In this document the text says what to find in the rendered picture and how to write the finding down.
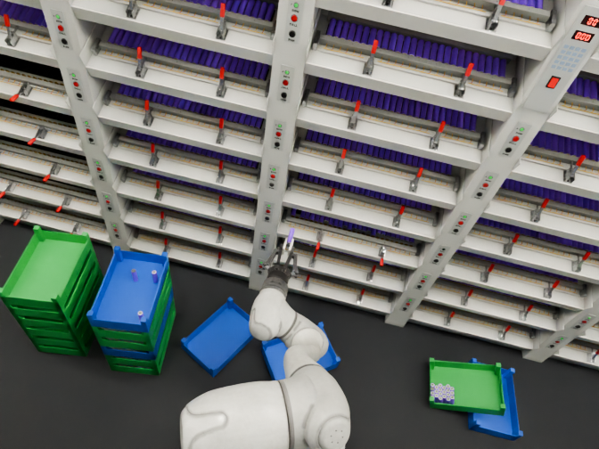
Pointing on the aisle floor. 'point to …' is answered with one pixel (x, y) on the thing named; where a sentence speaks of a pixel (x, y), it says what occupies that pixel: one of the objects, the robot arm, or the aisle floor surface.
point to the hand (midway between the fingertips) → (287, 246)
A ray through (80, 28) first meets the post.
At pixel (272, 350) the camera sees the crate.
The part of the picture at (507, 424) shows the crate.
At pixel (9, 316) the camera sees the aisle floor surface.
